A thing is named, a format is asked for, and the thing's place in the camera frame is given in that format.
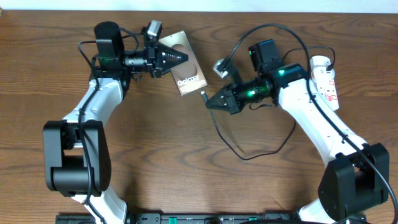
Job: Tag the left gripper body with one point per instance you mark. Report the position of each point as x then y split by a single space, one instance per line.
156 60

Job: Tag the white power strip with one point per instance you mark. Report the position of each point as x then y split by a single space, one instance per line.
323 77

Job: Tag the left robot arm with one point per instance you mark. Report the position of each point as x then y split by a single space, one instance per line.
76 155

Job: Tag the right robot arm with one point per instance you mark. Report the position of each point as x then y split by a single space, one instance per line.
356 177

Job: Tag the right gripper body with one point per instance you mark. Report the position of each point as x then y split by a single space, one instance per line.
238 98

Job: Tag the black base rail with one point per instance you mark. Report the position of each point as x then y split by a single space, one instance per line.
156 218

